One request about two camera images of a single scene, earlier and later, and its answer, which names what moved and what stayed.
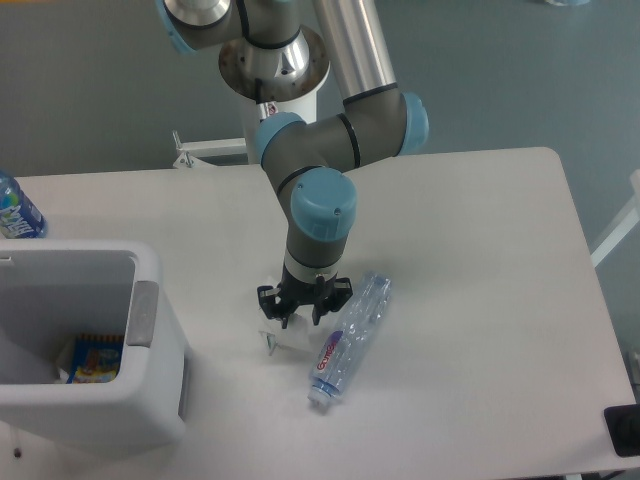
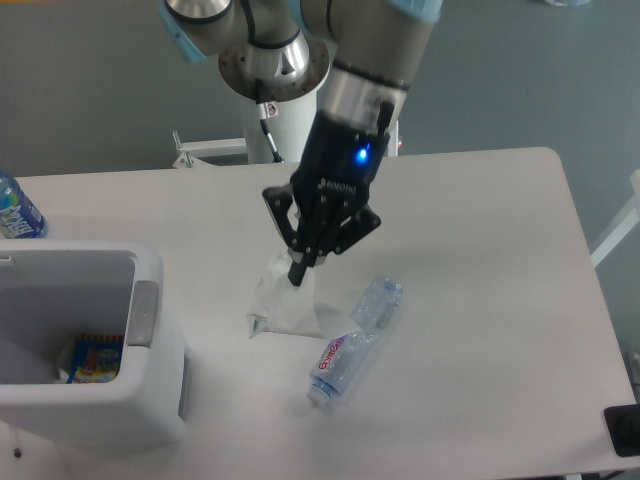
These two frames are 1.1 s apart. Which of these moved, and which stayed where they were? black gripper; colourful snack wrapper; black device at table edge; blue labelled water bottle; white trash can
Moved: black gripper
Stayed: blue labelled water bottle; white trash can; black device at table edge; colourful snack wrapper
